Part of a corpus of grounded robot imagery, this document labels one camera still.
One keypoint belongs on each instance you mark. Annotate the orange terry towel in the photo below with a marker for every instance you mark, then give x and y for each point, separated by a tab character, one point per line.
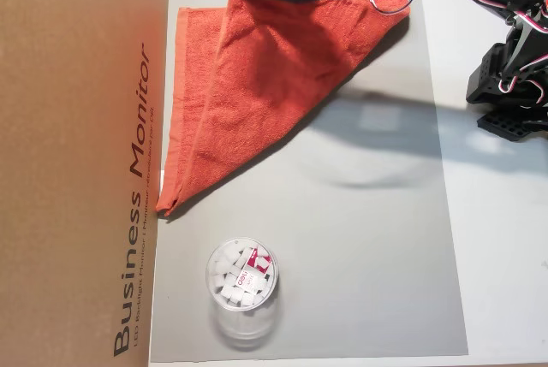
265	84

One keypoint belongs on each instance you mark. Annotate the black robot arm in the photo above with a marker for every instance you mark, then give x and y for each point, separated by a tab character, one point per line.
492	72

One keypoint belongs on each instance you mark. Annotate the white towel label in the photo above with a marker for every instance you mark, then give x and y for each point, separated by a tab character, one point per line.
163	176

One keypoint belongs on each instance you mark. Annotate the brown cardboard monitor box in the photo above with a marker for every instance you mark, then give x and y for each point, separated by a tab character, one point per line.
77	149

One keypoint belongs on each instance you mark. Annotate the black perforated table clamp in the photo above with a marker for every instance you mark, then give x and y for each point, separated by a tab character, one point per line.
501	123

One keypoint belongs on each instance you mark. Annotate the white eraser cube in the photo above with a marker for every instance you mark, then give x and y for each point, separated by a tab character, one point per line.
234	296
229	252
219	280

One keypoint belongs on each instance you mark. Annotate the red sleeve eraser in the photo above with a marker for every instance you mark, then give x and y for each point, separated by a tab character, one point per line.
259	259

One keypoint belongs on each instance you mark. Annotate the smooth flat desk mat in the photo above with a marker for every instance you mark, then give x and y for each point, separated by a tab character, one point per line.
364	256

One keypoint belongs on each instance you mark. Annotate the clear plastic jar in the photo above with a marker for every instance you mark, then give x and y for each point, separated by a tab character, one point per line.
242	273

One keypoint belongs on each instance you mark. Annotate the deli branded eraser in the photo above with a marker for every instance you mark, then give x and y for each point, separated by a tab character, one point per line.
250	282

